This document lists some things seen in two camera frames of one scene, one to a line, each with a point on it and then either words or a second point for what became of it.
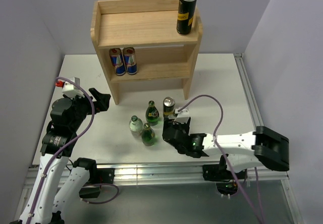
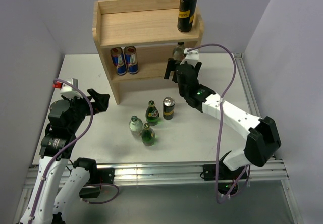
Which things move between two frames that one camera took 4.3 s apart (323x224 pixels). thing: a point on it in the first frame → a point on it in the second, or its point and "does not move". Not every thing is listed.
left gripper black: (102, 100) does not move
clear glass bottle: (172, 116) → (178, 52)
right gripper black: (168, 122) → (171, 66)
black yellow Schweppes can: (186, 6) does not move
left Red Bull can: (116, 58) does not move
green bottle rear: (152, 114) does not move
